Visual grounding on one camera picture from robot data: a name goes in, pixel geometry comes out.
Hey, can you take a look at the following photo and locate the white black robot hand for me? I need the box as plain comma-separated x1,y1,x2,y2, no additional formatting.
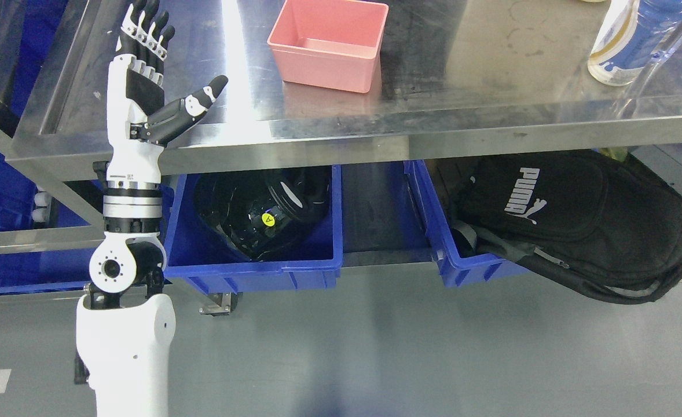
107,1,228,188

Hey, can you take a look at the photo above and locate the pink plastic storage box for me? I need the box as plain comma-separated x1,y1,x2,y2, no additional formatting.
267,1,389,93

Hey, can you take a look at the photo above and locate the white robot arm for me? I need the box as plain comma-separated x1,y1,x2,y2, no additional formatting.
75,1,228,416

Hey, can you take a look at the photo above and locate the black helmet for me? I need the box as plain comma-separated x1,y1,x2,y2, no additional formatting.
193,166,332,261

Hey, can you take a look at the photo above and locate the blue bin far left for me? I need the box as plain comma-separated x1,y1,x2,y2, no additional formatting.
0,153,93,295

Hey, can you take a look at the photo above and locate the blue bin with helmet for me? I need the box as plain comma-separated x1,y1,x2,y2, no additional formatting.
164,164,343,294

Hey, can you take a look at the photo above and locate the stainless steel table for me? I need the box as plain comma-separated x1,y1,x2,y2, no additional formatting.
0,1,682,254

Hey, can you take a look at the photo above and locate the blue bin with backpack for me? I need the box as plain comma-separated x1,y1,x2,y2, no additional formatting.
404,159,530,287

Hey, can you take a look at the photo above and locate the plastic drink bottle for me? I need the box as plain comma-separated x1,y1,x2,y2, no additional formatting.
587,1,682,87

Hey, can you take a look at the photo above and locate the black Puma backpack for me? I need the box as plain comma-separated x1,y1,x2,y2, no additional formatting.
423,149,682,305

